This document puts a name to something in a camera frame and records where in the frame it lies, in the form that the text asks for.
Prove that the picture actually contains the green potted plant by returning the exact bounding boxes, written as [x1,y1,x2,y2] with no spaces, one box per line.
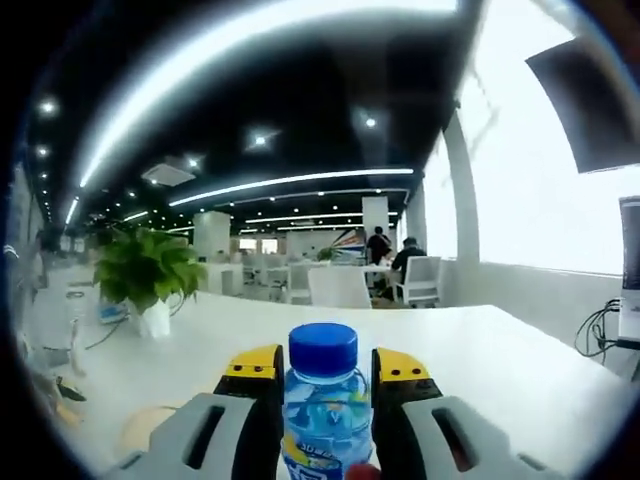
[91,226,209,316]

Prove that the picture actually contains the blue Mizone drink bottle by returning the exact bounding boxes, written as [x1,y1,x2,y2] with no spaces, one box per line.
[280,322,377,480]

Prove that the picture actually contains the blue white blurred object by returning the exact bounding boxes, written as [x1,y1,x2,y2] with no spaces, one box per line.
[96,303,129,324]

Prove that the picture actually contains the person's right hand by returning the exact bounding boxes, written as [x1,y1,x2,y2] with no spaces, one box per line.
[346,463,383,480]

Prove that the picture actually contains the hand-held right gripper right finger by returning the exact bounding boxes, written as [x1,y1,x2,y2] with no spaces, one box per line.
[369,346,567,480]

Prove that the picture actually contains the small dark screen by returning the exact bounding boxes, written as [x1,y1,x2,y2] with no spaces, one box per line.
[616,195,640,347]

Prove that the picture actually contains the white plant pot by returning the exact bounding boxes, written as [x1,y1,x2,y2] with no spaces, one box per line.
[136,296,172,339]

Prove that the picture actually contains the long ceiling light strip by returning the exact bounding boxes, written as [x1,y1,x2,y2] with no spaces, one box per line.
[78,0,459,189]
[168,167,416,208]

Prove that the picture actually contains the white office chair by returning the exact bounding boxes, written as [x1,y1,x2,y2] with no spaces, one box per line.
[399,255,443,309]
[306,266,373,310]

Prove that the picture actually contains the square ceiling spotlight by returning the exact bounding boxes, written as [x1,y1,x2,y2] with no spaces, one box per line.
[244,126,277,149]
[356,111,384,133]

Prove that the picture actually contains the ceiling air conditioner unit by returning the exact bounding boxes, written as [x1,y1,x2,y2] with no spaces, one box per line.
[140,156,198,188]

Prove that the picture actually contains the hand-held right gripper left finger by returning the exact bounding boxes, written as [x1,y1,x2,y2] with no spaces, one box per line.
[105,343,287,480]

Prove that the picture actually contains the black cables bundle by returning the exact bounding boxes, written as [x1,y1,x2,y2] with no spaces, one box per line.
[573,296,625,359]

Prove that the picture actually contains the blue red striped poster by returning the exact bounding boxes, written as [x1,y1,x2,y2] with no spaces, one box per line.
[329,226,369,259]

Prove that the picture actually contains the large black wall monitor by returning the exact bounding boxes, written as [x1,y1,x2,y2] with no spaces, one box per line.
[524,36,640,175]

